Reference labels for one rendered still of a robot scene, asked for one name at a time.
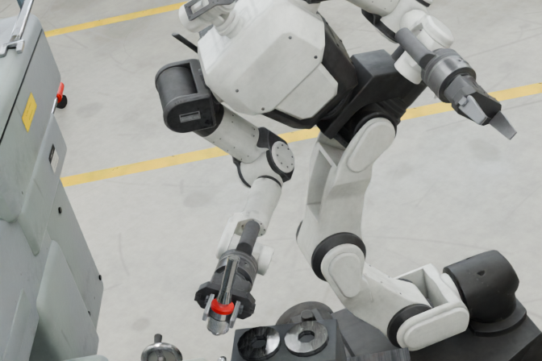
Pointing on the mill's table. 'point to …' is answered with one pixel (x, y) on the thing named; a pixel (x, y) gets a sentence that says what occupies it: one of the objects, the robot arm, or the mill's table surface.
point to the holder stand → (290, 342)
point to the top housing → (23, 110)
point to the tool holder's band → (222, 308)
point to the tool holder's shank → (228, 281)
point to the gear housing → (43, 186)
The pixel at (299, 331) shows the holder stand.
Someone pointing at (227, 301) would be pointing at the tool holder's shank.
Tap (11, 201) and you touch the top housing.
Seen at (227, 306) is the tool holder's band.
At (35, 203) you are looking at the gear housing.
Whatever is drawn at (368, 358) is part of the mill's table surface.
